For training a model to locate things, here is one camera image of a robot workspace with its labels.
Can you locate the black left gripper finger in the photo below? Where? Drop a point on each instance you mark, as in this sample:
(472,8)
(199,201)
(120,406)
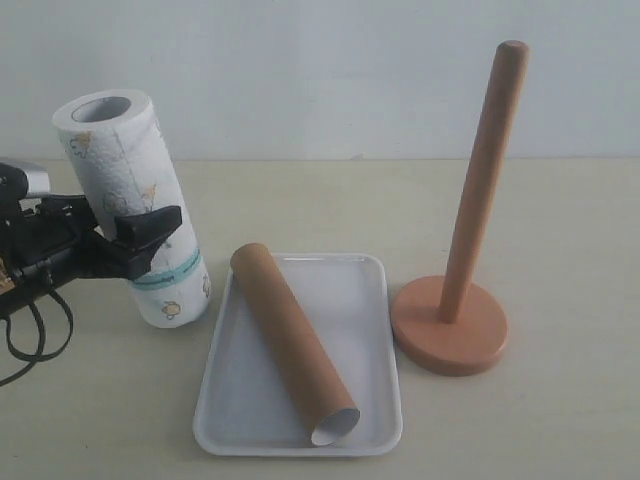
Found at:
(138,238)

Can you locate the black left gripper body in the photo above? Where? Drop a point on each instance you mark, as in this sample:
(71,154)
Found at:
(54,243)

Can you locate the printed white paper towel roll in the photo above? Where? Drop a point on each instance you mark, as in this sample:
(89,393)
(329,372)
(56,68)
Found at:
(116,147)

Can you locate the brown cardboard tube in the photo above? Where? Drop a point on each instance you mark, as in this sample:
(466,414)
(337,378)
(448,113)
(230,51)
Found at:
(312,382)

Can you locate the wooden paper towel holder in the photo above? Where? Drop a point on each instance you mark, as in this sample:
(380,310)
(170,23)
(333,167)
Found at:
(447,324)

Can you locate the white rectangular plastic tray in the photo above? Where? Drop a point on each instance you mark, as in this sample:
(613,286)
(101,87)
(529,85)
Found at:
(243,407)

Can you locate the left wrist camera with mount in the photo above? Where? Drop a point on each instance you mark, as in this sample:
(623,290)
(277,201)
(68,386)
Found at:
(22,180)

